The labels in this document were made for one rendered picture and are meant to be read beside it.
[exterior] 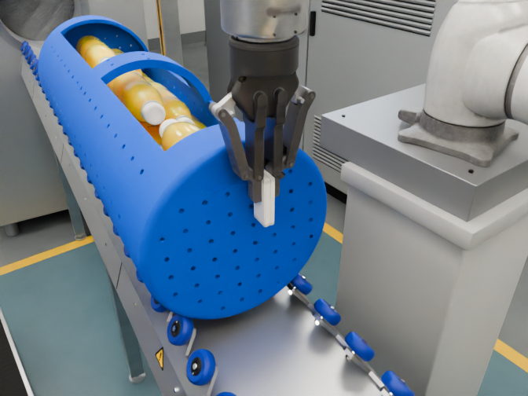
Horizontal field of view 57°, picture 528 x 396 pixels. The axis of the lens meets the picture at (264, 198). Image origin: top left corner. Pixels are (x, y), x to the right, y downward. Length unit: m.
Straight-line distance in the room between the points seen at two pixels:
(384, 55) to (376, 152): 1.34
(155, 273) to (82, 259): 1.89
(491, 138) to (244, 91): 0.58
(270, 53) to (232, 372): 0.43
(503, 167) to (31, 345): 1.80
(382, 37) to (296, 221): 1.70
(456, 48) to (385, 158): 0.24
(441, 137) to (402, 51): 1.30
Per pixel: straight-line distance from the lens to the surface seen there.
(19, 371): 1.89
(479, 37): 0.91
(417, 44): 2.20
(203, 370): 0.66
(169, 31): 1.78
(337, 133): 1.07
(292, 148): 0.59
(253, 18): 0.49
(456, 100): 0.95
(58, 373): 2.04
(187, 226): 0.61
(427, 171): 0.94
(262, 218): 0.62
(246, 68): 0.51
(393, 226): 1.03
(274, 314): 0.78
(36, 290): 2.42
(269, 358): 0.73
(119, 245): 0.97
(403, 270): 1.06
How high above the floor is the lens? 1.48
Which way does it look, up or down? 32 degrees down
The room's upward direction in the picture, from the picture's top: straight up
